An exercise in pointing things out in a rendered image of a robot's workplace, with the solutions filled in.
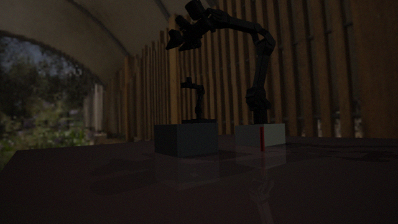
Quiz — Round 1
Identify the red peg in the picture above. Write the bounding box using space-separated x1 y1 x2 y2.
259 127 265 151

